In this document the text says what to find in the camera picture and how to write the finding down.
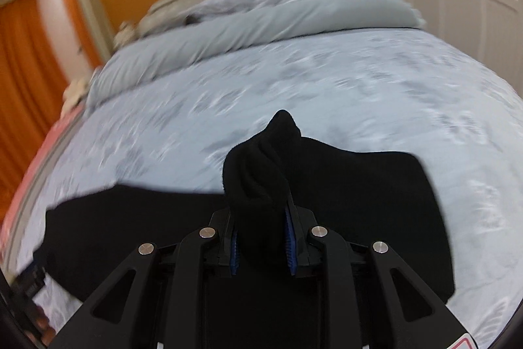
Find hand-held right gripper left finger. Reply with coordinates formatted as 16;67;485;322
49;209;239;349

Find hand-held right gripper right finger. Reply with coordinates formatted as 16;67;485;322
283;199;478;349

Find black pants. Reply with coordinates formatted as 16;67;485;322
33;109;457;349

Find bed with patterned grey sheet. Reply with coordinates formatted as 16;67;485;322
6;20;523;349

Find orange curtain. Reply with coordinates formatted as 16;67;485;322
0;0;71;213
52;0;104;68

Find cream plush toy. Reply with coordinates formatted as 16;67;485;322
62;79;94;109
113;20;138;48

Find folded grey duvet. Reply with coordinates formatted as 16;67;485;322
85;0;426;109

